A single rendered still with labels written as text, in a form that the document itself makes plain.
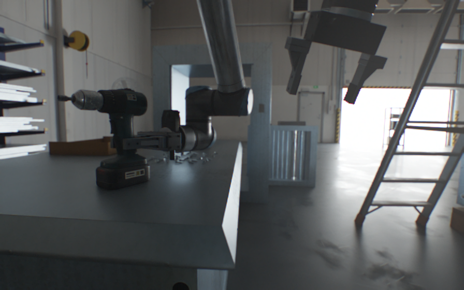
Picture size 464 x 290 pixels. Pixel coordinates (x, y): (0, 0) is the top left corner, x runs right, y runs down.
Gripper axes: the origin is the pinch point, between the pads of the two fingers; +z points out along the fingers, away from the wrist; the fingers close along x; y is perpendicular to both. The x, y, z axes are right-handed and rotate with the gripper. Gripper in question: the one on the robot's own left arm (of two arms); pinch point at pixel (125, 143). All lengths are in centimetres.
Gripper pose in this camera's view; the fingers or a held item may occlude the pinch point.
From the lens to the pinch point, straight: 62.2
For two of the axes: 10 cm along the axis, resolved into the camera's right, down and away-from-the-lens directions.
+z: -5.2, 0.8, -8.5
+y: -0.1, 10.0, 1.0
